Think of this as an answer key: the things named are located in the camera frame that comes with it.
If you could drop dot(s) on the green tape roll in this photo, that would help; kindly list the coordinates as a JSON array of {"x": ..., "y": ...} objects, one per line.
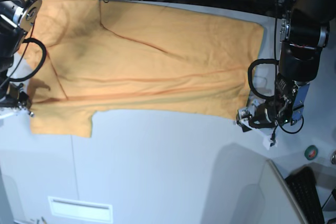
[{"x": 311, "y": 152}]

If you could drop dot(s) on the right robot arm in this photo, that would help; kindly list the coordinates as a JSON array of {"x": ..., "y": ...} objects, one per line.
[{"x": 17, "y": 26}]

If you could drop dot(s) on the black keyboard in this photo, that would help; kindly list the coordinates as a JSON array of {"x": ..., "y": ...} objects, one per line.
[{"x": 302, "y": 184}]

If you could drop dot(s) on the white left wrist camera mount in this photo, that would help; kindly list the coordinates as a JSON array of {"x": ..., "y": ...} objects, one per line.
[{"x": 268, "y": 136}]

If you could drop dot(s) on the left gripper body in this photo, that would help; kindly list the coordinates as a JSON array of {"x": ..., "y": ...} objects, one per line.
[{"x": 268, "y": 114}]

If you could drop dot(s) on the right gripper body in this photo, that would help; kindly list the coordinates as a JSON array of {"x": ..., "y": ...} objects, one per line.
[{"x": 14, "y": 97}]

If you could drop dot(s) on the orange t-shirt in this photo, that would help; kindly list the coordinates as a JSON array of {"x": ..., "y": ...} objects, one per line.
[{"x": 123, "y": 55}]

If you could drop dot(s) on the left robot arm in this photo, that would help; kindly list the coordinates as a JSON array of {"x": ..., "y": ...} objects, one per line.
[{"x": 305, "y": 32}]

